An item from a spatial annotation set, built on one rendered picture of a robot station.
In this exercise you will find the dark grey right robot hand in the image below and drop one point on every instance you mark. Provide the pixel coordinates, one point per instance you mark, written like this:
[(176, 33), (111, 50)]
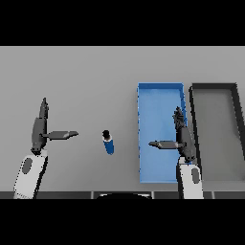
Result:
[(185, 140)]

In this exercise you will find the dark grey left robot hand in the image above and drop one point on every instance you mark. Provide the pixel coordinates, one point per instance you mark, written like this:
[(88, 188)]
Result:
[(39, 130)]

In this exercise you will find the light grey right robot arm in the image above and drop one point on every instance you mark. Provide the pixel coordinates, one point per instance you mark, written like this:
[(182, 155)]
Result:
[(190, 180)]

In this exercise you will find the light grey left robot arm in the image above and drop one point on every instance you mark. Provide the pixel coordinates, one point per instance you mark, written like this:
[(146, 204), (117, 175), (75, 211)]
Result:
[(29, 175)]

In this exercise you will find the blue bin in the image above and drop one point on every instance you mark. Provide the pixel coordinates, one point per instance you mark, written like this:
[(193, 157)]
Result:
[(159, 134)]

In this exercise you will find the dark grey bin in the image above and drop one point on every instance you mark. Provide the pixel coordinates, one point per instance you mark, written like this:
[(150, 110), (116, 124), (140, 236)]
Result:
[(217, 134)]

